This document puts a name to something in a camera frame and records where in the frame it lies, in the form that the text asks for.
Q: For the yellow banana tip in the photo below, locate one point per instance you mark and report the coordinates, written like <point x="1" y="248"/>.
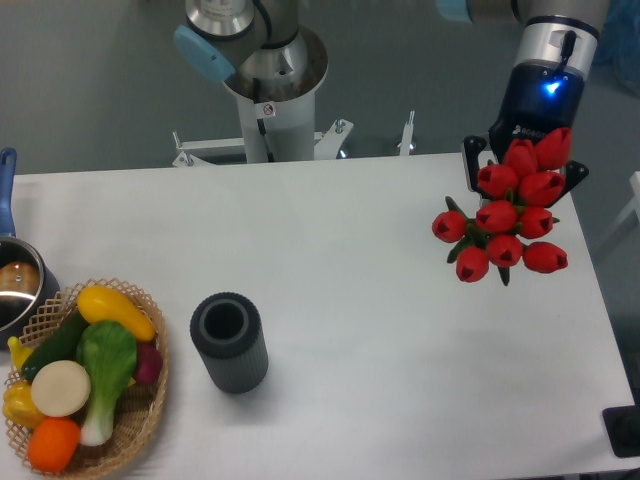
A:
<point x="19" y="353"/>

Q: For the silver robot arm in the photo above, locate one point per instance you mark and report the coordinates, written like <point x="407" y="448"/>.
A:
<point x="557" y="34"/>

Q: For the yellow squash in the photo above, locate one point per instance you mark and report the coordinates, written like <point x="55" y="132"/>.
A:
<point x="97" y="303"/>

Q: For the green cucumber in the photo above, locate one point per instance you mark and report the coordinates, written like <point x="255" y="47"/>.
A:
<point x="60" y="345"/>

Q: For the red tulip bouquet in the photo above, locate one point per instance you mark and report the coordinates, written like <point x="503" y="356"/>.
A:
<point x="508" y="227"/>

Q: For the blue handled saucepan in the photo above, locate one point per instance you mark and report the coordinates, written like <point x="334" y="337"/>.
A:
<point x="26" y="281"/>

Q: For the yellow bell pepper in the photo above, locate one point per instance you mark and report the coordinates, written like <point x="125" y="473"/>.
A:
<point x="19" y="406"/>

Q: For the purple red onion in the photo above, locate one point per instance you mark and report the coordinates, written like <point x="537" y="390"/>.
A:
<point x="149" y="364"/>

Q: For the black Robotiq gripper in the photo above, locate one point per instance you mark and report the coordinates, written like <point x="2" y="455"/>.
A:
<point x="537" y="101"/>

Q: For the woven wicker basket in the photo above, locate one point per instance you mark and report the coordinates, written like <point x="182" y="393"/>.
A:
<point x="137" y="412"/>

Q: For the orange fruit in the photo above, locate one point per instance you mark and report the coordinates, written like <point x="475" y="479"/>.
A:
<point x="53" y="444"/>

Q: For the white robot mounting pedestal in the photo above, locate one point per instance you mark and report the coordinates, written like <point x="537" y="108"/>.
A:
<point x="275" y="94"/>

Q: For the black device at table edge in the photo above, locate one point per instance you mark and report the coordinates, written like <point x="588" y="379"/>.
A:
<point x="622" y="426"/>

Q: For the dark grey ribbed vase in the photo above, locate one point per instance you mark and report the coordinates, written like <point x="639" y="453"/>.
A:
<point x="226" y="330"/>

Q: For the green bok choy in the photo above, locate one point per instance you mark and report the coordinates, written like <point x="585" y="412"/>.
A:
<point x="108" y="353"/>

